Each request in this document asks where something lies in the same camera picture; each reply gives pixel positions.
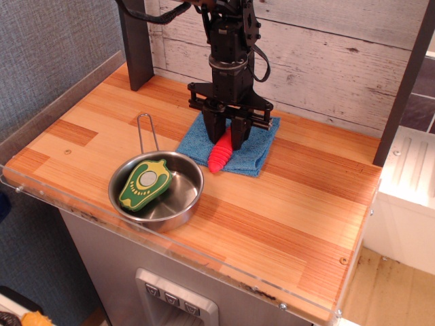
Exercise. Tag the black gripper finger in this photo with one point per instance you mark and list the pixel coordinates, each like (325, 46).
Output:
(215, 123)
(240, 130)

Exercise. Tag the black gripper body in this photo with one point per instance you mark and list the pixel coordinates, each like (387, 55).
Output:
(231, 92)

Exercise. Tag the spoon with red handle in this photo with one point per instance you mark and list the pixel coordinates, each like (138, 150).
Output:
(221, 152)

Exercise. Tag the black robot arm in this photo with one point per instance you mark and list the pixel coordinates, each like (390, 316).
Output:
(232, 31)

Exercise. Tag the blue folded cloth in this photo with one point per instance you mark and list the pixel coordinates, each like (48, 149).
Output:
(248, 160)

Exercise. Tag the green yellow toy pepper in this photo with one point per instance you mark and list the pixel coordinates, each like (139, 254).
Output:
(147, 181)

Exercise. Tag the small steel saucepan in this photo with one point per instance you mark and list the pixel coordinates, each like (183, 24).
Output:
(176, 205)

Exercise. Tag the silver dispenser panel with buttons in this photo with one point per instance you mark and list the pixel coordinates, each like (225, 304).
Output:
(167, 303)

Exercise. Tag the clear acrylic edge guard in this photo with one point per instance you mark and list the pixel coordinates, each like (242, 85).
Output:
(288, 236)

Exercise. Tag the yellow object at corner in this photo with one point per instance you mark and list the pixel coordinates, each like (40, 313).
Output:
(35, 319)

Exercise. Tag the dark left shelf post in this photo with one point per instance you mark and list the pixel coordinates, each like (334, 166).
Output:
(137, 50)

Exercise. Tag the dark shelf post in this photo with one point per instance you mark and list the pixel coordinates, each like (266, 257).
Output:
(415, 62)
(137, 50)

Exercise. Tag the dark right shelf post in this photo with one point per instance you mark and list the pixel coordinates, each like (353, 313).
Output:
(415, 62)

